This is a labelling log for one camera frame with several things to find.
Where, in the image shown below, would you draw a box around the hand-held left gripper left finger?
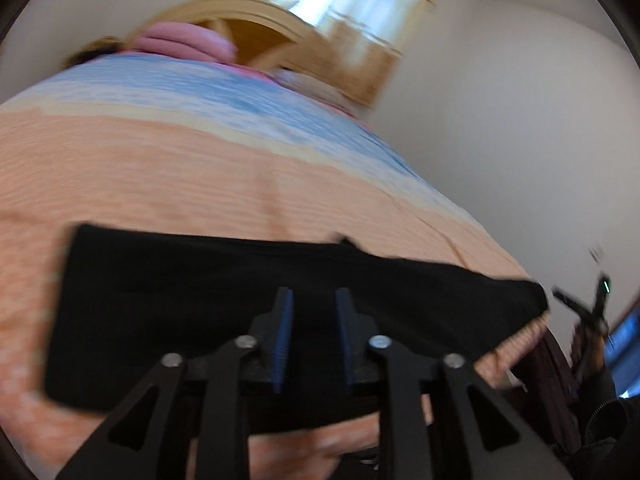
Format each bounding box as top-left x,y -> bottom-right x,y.
55,287 -> 294,480

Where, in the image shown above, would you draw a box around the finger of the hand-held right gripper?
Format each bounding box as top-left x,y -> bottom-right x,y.
552,287 -> 594,319

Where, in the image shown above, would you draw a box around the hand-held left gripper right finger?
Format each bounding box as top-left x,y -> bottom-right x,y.
335,287 -> 571,480

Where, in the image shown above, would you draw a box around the black pants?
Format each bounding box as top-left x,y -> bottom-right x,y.
42,222 -> 551,436

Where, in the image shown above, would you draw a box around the blue lit panel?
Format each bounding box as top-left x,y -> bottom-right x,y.
602,305 -> 640,388

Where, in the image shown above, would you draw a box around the checkered pillow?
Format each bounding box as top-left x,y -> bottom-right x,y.
272,67 -> 363,117

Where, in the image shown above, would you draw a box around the pink bed sheet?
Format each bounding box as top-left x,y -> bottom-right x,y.
225,61 -> 282,85

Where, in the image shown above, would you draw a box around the wooden arched headboard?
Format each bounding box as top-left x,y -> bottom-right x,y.
125,0 -> 321,76

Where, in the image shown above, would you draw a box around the beige patterned curtain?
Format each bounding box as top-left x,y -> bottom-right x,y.
225,0 -> 441,106

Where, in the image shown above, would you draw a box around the pink folded blanket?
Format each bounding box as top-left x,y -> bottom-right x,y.
132,21 -> 238,63

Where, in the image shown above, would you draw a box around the brown bedside object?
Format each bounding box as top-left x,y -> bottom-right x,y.
62,35 -> 127,69

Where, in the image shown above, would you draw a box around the dark red bed frame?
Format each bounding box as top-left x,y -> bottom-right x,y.
510,327 -> 583,461

